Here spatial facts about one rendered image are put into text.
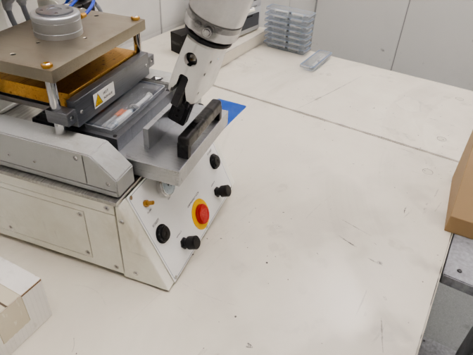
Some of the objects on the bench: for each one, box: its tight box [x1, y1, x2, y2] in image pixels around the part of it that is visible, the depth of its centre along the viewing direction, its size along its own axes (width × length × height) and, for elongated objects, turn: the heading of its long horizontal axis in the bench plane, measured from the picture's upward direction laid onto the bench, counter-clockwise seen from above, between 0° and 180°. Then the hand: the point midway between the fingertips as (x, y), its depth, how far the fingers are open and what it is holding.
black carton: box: [170, 27, 188, 54], centre depth 155 cm, size 6×9×7 cm
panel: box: [125, 143, 233, 283], centre depth 85 cm, size 2×30×19 cm, turn 157°
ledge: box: [126, 24, 267, 73], centre depth 157 cm, size 30×84×4 cm, turn 145°
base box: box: [0, 139, 234, 291], centre depth 93 cm, size 54×38×17 cm
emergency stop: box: [196, 204, 209, 224], centre depth 88 cm, size 2×4×4 cm, turn 157°
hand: (180, 111), depth 76 cm, fingers closed, pressing on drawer
